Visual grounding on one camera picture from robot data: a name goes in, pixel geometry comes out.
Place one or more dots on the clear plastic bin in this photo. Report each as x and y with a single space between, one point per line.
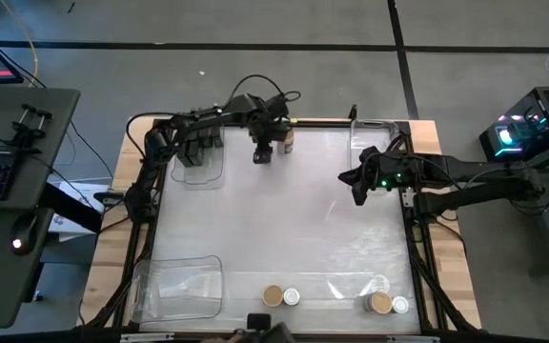
179 290
365 138
203 178

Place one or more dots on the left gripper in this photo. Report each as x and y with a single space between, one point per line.
262 126

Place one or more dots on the bagel seasoning glass jar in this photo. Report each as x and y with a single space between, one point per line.
291 296

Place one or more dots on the white paper sheet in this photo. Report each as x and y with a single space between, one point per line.
72 197

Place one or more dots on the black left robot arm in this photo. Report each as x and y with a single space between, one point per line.
155 147

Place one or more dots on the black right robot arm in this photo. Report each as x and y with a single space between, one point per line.
470 171

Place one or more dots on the tan-lid seasoning jar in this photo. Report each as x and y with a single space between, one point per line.
272 295
379 302
285 141

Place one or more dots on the white jar lid right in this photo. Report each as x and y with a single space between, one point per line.
400 305

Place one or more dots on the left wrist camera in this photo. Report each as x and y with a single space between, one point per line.
262 155

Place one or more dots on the black curved bracket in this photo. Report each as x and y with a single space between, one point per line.
353 112

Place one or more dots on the dark rectangular spice tin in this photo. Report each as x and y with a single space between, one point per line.
205 136
217 136
186 155
198 151

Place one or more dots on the black computer mouse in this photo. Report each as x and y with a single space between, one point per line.
24 233

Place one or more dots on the black desk clamp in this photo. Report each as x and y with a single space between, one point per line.
26 126

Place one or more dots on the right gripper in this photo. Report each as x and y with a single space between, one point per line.
379 167

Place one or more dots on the black aluminium table frame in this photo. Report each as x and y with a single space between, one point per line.
415 248

